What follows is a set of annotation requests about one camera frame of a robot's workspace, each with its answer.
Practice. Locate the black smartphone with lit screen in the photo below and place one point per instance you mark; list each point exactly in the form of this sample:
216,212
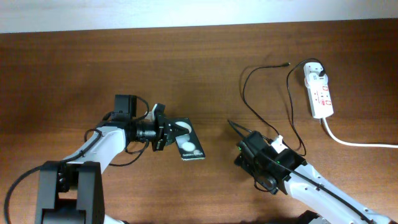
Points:
188,145

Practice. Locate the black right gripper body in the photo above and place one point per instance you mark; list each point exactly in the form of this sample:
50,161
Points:
254,168

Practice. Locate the white power strip red switches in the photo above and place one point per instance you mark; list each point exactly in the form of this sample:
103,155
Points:
319,98

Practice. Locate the white USB charger plug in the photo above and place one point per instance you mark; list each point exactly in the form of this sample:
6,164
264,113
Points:
315,80

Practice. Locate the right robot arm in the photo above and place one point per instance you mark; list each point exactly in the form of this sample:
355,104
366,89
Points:
278,168

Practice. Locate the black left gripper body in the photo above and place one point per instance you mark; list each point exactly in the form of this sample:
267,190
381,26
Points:
158,130

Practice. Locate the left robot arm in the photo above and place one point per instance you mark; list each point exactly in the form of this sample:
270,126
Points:
71,190

